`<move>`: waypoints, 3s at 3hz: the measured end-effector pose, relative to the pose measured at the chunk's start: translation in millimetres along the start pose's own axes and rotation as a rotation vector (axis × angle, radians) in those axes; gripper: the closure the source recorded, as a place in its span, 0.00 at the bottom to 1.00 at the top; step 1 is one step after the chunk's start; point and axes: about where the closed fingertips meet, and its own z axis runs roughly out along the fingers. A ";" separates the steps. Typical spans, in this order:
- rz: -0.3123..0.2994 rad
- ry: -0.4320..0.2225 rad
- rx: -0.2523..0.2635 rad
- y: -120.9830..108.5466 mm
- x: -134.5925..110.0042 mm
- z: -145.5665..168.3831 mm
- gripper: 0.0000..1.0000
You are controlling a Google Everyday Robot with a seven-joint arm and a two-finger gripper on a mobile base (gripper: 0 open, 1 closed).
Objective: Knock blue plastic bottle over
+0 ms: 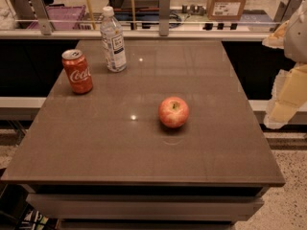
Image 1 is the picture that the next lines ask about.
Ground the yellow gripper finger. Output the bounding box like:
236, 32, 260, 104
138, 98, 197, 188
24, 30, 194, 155
262, 21, 289, 49
264, 64, 307, 129

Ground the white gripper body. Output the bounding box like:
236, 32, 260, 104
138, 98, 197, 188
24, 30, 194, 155
284, 1, 307, 63

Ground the clear plastic water bottle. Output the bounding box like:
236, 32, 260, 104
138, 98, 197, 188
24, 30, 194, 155
100, 6, 127, 72

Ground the cardboard box with label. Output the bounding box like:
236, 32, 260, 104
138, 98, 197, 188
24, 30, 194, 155
206, 0, 247, 20

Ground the glass railing barrier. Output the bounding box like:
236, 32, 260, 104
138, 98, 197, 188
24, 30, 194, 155
0, 0, 307, 40

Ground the red apple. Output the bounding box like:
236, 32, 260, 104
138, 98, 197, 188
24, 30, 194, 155
158, 97, 189, 128

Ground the red Coca-Cola can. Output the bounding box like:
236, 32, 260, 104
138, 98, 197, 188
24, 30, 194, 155
61, 49, 93, 94

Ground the purple plastic crate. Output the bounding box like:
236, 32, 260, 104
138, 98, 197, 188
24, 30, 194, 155
46, 5, 85, 30

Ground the grey table drawer base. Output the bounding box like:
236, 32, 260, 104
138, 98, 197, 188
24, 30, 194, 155
27, 192, 264, 224

